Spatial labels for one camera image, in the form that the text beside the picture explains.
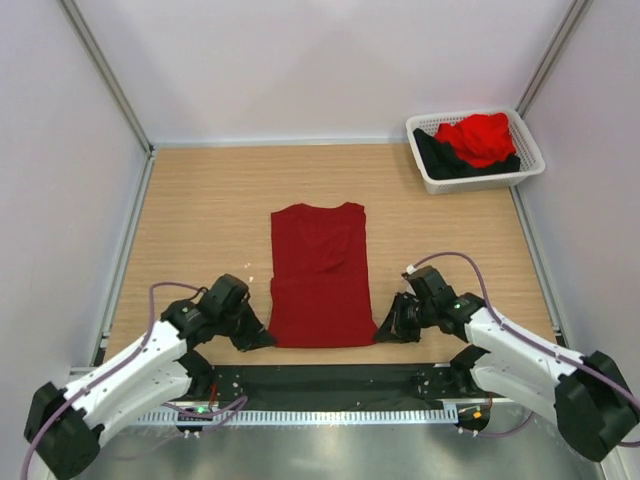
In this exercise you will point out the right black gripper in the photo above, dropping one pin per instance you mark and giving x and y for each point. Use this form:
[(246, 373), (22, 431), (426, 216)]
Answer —
[(395, 328)]

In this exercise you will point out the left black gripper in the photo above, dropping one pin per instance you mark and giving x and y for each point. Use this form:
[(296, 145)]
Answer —
[(255, 334)]

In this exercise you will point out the dark red t-shirt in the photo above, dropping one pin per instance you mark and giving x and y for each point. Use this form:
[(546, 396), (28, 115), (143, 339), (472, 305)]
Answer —
[(320, 285)]

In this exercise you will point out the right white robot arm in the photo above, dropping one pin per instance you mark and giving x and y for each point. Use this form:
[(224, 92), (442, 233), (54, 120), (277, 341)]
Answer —
[(584, 396)]

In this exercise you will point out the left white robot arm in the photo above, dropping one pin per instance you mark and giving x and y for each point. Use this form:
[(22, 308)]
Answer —
[(67, 426)]

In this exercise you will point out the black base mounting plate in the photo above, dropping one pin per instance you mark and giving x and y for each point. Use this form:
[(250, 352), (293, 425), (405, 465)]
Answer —
[(336, 388)]

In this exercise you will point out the black shirt in basket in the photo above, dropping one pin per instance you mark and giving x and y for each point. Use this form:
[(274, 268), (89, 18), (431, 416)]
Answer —
[(442, 163)]

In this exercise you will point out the white plastic basket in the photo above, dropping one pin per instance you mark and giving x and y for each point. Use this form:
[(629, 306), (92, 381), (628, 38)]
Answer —
[(532, 162)]

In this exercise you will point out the bright red shirt in basket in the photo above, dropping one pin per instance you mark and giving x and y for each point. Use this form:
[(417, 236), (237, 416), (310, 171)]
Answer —
[(481, 140)]

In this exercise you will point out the white slotted cable duct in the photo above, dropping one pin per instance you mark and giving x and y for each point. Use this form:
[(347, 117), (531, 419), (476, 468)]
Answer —
[(247, 418)]

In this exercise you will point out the right aluminium corner post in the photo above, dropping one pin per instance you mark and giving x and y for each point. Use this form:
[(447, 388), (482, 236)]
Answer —
[(553, 53)]

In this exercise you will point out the aluminium corner post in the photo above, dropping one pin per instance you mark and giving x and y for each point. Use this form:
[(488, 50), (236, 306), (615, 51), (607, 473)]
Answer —
[(91, 46), (553, 53)]

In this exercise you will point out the left aluminium corner post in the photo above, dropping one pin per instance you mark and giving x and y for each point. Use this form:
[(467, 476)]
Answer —
[(91, 46)]

